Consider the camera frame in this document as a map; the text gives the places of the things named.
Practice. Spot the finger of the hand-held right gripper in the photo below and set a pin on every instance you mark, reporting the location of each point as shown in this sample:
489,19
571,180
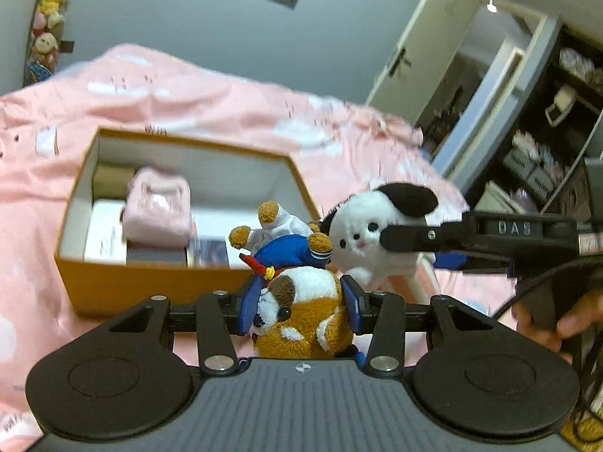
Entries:
450,261
424,235

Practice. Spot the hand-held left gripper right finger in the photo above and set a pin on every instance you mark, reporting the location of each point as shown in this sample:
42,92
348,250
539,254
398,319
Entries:
352,306

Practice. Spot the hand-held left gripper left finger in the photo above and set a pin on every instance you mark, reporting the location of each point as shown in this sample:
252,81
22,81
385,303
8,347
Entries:
248,308

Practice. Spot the brown plush toy blue outfit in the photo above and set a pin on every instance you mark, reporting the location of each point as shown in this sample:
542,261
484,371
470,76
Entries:
301,301

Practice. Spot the white plush dog black ears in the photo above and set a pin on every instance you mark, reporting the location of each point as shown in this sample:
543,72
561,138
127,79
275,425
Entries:
362,226

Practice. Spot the orange cardboard box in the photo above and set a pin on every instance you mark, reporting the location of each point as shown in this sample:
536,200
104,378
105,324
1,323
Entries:
141,287

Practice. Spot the pale pink fabric pouch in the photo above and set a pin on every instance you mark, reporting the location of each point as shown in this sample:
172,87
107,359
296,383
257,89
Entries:
158,212

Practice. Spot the person's right hand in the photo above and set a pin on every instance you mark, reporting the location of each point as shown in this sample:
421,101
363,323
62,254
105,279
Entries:
577,320

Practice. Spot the dark glossy card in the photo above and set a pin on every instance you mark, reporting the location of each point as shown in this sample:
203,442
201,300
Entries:
208,253

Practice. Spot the dark storage shelf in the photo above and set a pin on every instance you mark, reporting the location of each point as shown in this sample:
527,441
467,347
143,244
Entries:
556,141

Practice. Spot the small white box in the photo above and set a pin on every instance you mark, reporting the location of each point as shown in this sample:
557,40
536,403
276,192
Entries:
103,235

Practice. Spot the small beige box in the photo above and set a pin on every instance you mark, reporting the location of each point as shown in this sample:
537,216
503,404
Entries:
113,179

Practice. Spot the white door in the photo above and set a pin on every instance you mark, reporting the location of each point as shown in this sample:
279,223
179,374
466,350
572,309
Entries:
424,33

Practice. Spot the pink printed blanket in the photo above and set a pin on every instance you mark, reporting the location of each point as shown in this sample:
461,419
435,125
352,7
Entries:
212,99

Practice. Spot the row of plush toys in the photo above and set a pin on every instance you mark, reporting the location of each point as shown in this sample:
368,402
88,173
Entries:
49,19

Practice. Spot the grey door frame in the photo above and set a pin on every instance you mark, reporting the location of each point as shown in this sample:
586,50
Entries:
499,103

